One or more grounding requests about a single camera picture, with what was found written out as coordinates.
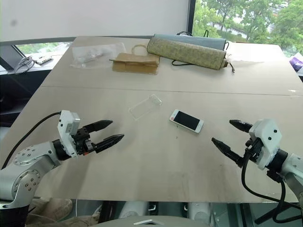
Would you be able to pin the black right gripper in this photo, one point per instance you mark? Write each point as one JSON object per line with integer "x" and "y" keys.
{"x": 253, "y": 149}

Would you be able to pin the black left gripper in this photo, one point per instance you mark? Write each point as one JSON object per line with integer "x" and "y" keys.
{"x": 83, "y": 143}

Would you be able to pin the beige patterned rolled mat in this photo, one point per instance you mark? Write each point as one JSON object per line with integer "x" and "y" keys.
{"x": 189, "y": 53}

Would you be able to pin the purple printed packet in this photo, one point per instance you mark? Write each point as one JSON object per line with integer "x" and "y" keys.
{"x": 297, "y": 62}

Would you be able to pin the white rounded shell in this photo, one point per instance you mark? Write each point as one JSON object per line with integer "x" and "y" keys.
{"x": 132, "y": 209}
{"x": 198, "y": 210}

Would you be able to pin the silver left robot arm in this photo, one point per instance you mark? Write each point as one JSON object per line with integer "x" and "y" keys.
{"x": 26, "y": 156}

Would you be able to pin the clear plastic bag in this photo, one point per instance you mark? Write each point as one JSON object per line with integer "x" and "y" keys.
{"x": 94, "y": 55}

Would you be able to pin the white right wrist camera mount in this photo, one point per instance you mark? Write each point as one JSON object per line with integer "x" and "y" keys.
{"x": 268, "y": 139}

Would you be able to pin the small white flat plate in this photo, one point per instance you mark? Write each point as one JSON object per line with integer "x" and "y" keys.
{"x": 146, "y": 222}

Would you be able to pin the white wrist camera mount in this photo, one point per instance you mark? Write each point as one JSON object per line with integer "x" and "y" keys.
{"x": 67, "y": 125}
{"x": 268, "y": 139}

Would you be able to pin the white smartphone with black screen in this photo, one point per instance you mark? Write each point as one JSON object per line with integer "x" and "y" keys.
{"x": 187, "y": 120}

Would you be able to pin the clear transparent phone case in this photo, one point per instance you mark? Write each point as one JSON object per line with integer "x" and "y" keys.
{"x": 145, "y": 108}

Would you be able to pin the dark window frame post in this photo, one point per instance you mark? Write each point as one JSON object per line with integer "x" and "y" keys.
{"x": 192, "y": 17}

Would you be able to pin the brown crumpled cloth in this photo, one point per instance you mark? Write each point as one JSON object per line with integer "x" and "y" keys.
{"x": 54, "y": 210}

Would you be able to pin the black metal stand leg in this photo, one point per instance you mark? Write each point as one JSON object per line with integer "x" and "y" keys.
{"x": 267, "y": 214}

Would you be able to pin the grey-blue rolled mat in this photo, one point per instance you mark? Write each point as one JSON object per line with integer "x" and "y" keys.
{"x": 201, "y": 40}

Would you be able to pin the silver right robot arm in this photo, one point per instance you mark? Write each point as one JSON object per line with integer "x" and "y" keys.
{"x": 294, "y": 166}

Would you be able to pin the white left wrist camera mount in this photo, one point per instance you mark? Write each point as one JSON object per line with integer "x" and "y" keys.
{"x": 67, "y": 125}

